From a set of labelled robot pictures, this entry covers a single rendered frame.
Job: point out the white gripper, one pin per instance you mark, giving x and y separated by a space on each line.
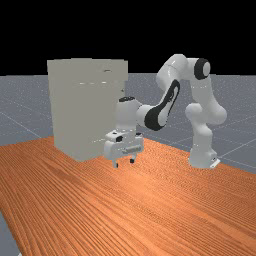
121 146

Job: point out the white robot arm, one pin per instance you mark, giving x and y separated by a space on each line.
200 100

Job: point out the pale cabinet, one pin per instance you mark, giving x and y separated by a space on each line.
83 110

